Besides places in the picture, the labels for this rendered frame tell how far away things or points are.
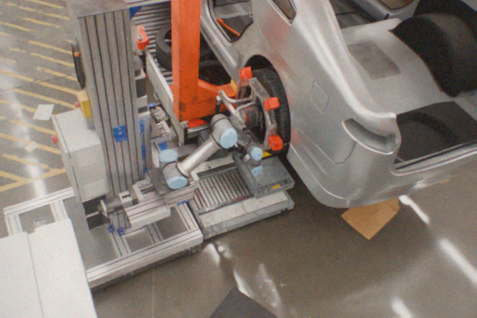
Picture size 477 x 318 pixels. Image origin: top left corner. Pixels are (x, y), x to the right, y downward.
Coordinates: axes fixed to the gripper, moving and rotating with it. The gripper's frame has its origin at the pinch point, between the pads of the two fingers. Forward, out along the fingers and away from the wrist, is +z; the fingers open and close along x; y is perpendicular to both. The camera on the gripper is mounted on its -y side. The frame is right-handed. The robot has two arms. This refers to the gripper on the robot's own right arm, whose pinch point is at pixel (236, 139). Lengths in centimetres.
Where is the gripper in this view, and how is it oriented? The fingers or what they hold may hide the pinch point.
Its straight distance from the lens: 338.9
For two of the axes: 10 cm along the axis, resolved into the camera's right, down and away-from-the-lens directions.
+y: 0.9, -7.0, -7.1
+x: -9.0, 2.5, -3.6
